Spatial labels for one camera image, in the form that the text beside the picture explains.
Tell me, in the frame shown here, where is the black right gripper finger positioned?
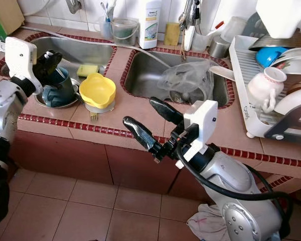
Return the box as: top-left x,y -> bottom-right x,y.
123,116 -> 164,153
149,97 -> 187,126

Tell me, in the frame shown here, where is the blue-grey ceramic mug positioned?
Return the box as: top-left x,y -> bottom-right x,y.
40,68 -> 72,108

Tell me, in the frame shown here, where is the yellow plastic bowl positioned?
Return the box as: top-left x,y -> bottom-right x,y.
79,73 -> 116,109

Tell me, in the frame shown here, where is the flat yellow sponge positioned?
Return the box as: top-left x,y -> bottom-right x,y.
77,64 -> 99,78

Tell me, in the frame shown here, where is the clear plastic bag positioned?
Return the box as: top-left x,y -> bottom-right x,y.
158,60 -> 214,106

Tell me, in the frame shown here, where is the steel sink basin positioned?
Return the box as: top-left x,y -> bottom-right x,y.
20,33 -> 117,109
120,49 -> 235,110

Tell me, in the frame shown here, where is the clear plastic lid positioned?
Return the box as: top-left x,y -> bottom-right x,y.
85,100 -> 115,114

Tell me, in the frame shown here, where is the clear toothbrush cup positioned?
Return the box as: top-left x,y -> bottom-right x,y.
96,18 -> 113,41

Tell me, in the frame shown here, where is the beige water filter box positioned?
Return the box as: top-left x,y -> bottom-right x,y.
0,0 -> 26,35

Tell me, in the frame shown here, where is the white plastic ladle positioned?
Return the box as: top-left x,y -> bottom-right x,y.
210,65 -> 236,82

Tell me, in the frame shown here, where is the brown twine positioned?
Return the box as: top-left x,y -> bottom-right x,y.
179,13 -> 189,61

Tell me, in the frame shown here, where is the white blue toothbrush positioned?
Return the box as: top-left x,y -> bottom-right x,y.
101,0 -> 117,23

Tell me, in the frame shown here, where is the clear plastic tub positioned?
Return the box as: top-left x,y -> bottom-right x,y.
110,19 -> 140,47

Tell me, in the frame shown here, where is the yellow green scouring sponge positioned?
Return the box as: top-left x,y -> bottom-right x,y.
164,23 -> 180,47

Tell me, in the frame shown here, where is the steel cup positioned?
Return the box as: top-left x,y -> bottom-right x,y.
208,34 -> 231,58

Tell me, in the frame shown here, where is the white detergent bottle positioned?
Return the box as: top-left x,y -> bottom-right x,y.
138,0 -> 164,50

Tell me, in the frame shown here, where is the white dish rack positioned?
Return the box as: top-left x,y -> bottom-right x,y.
228,34 -> 301,140

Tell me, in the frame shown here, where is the white crumpled cloth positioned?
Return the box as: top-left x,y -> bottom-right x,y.
186,203 -> 232,241

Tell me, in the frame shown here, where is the chrome sink faucet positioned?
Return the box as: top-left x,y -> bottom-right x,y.
178,0 -> 202,51

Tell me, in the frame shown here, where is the white patterned mug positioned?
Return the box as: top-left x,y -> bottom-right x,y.
247,67 -> 287,113

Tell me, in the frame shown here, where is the clear plastic jug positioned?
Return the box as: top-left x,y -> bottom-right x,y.
221,15 -> 247,43

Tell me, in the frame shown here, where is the blue bowl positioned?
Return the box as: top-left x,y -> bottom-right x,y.
255,46 -> 289,68

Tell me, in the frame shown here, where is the dark grey plate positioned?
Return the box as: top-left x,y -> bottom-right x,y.
264,106 -> 301,142

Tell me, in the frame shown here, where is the steel pot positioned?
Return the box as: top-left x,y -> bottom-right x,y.
248,33 -> 301,51

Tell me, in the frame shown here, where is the white plate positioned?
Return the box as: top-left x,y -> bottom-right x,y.
273,48 -> 301,76

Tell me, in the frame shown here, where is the white plastic container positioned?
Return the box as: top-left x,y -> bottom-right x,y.
256,0 -> 301,40

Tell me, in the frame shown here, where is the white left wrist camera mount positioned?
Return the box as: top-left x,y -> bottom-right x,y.
4,37 -> 38,93

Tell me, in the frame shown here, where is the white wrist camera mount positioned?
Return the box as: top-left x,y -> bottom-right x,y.
176,99 -> 219,170
4,37 -> 38,93

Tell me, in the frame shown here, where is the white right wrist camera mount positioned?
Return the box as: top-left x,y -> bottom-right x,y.
176,99 -> 219,170

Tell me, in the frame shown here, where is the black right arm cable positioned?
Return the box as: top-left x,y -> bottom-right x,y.
175,141 -> 296,236

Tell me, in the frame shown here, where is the white hose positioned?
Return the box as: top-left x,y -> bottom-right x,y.
33,25 -> 177,68

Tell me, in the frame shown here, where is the grey wall faucet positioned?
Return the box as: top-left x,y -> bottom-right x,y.
65,0 -> 82,15

